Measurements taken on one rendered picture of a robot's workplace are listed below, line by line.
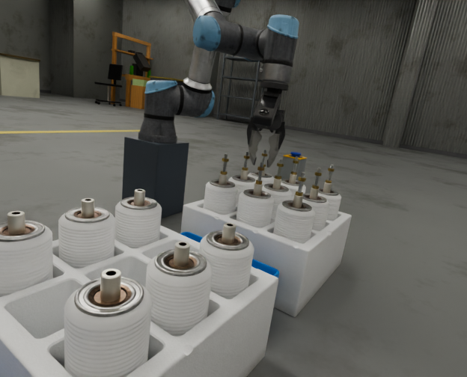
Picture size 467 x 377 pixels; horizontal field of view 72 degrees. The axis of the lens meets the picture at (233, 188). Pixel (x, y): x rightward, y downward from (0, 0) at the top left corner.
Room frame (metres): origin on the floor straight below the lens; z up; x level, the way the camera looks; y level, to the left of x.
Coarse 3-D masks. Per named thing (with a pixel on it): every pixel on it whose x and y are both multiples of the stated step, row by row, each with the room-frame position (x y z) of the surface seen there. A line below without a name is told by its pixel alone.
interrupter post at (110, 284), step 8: (104, 272) 0.33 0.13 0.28; (112, 272) 0.33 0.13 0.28; (120, 272) 0.33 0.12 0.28; (104, 280) 0.32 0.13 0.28; (112, 280) 0.32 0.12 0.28; (120, 280) 0.33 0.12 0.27; (104, 288) 0.32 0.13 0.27; (112, 288) 0.32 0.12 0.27; (104, 296) 0.32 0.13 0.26; (112, 296) 0.32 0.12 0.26
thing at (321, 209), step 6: (312, 204) 0.85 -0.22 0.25; (318, 204) 0.85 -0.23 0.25; (324, 204) 0.86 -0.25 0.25; (318, 210) 0.85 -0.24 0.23; (324, 210) 0.85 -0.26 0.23; (318, 216) 0.85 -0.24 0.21; (324, 216) 0.86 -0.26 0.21; (318, 222) 0.85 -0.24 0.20; (324, 222) 0.86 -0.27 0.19; (312, 228) 0.84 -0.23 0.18; (318, 228) 0.85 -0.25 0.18
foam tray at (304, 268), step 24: (192, 216) 0.87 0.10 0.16; (216, 216) 0.83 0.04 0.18; (264, 240) 0.75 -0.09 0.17; (288, 240) 0.73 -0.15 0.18; (312, 240) 0.75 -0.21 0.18; (336, 240) 0.90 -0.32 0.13; (288, 264) 0.71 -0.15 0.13; (312, 264) 0.73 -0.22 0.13; (336, 264) 0.96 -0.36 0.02; (288, 288) 0.70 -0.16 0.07; (312, 288) 0.77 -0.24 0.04; (288, 312) 0.70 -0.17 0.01
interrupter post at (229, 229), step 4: (224, 224) 0.52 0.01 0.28; (228, 224) 0.53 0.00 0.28; (232, 224) 0.53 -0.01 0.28; (224, 228) 0.52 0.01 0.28; (228, 228) 0.52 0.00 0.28; (232, 228) 0.52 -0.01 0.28; (224, 232) 0.52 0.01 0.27; (228, 232) 0.52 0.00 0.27; (232, 232) 0.52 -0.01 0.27; (224, 236) 0.52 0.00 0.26; (228, 236) 0.52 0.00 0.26; (232, 236) 0.52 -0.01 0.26; (224, 240) 0.52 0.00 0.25; (228, 240) 0.52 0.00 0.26; (232, 240) 0.52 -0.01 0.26
